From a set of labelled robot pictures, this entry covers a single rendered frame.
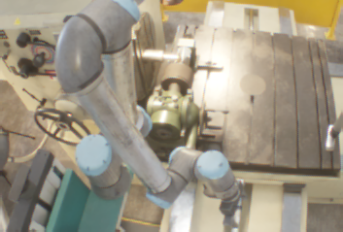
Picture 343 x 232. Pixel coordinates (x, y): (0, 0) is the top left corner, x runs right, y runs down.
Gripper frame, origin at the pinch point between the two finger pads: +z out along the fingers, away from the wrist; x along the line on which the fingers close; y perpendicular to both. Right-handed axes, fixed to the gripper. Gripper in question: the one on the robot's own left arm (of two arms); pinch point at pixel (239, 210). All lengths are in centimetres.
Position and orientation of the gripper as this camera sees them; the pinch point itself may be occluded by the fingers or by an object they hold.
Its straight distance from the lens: 123.8
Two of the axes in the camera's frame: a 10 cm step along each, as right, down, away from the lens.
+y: 8.4, -0.7, -5.4
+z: 4.1, 7.3, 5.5
